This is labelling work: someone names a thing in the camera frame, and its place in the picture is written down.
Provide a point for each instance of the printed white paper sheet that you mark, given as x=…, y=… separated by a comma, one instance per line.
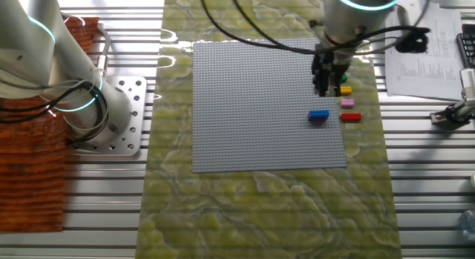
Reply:
x=423, y=66

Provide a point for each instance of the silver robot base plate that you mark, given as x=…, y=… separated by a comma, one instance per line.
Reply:
x=130, y=88

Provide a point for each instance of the yellow Lego brick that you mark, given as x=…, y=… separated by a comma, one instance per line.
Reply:
x=346, y=91

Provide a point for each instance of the red long Lego brick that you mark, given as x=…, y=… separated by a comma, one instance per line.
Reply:
x=351, y=117

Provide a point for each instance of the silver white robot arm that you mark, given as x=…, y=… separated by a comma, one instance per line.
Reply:
x=37, y=66

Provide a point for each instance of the white camera on bracket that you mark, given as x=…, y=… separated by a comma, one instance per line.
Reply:
x=460, y=112

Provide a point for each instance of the black keyboard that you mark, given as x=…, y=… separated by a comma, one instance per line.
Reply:
x=467, y=44

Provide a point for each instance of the green marble pattern mat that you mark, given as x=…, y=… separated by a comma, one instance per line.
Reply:
x=259, y=214

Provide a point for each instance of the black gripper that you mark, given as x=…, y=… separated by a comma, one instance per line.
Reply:
x=326, y=64

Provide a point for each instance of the pink Lego brick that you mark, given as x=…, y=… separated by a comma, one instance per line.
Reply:
x=347, y=103

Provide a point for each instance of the blue long Lego brick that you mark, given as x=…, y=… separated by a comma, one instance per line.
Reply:
x=318, y=115

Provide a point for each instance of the green Lego brick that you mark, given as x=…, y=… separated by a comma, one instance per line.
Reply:
x=345, y=79

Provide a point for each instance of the silver mount bracket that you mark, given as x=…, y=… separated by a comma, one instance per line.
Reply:
x=408, y=8

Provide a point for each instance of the grey Lego baseplate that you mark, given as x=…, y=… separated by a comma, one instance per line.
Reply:
x=259, y=110

